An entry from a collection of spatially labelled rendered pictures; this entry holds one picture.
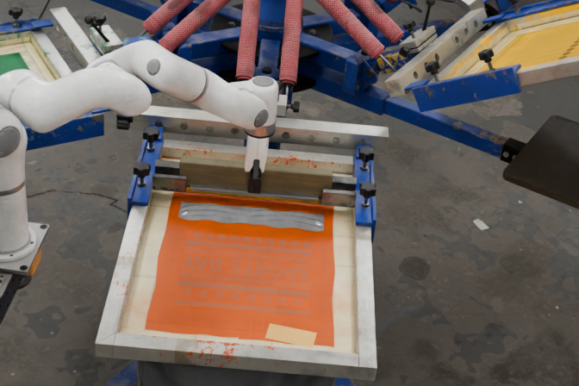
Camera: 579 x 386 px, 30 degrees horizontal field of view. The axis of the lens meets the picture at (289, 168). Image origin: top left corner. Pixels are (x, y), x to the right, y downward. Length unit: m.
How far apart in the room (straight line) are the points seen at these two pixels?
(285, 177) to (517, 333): 1.52
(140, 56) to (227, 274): 0.55
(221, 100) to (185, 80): 0.12
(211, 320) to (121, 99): 0.53
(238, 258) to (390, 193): 2.02
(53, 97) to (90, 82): 0.08
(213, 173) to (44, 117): 0.66
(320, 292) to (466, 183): 2.24
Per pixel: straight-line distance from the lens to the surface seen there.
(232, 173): 2.68
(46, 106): 2.15
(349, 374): 2.29
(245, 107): 2.42
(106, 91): 2.19
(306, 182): 2.69
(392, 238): 4.26
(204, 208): 2.69
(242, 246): 2.59
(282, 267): 2.54
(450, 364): 3.77
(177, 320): 2.38
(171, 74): 2.30
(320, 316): 2.42
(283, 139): 2.90
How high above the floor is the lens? 2.57
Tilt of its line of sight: 34 degrees down
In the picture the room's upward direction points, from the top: 6 degrees clockwise
